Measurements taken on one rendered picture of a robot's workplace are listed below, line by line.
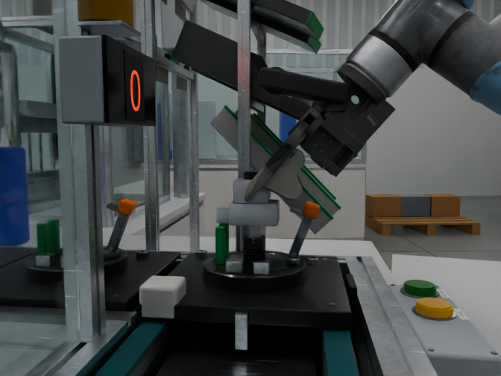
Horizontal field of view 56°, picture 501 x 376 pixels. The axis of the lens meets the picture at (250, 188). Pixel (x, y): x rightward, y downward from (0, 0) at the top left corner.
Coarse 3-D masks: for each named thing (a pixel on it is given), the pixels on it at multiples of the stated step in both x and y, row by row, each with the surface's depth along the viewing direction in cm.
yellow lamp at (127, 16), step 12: (84, 0) 41; (96, 0) 41; (108, 0) 41; (120, 0) 42; (132, 0) 43; (84, 12) 41; (96, 12) 41; (108, 12) 41; (120, 12) 42; (132, 12) 43; (132, 24) 43
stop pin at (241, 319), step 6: (240, 312) 52; (246, 312) 52; (240, 318) 51; (246, 318) 51; (240, 324) 51; (246, 324) 51; (240, 330) 51; (246, 330) 51; (240, 336) 51; (246, 336) 51; (240, 342) 51; (246, 342) 51; (240, 348) 52; (246, 348) 51
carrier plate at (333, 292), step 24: (192, 264) 70; (336, 264) 70; (192, 288) 59; (216, 288) 59; (312, 288) 59; (336, 288) 59; (192, 312) 53; (216, 312) 53; (264, 312) 52; (288, 312) 52; (312, 312) 51; (336, 312) 51
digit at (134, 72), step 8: (128, 56) 42; (136, 56) 44; (128, 64) 42; (136, 64) 44; (128, 72) 42; (136, 72) 44; (128, 80) 42; (136, 80) 44; (128, 88) 42; (136, 88) 44; (128, 96) 42; (136, 96) 44; (128, 104) 42; (136, 104) 44; (144, 104) 46; (128, 112) 42; (136, 112) 44; (144, 112) 46
